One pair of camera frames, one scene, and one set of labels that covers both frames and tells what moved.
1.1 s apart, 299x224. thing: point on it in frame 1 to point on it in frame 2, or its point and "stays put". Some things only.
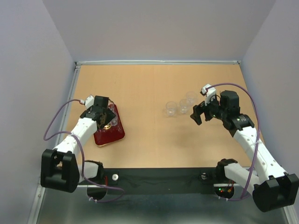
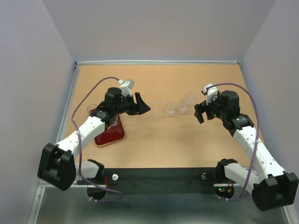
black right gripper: (208, 117) stays put
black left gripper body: (109, 115) to (127, 105)
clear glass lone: (114, 122) stays put
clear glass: (171, 107) stays put
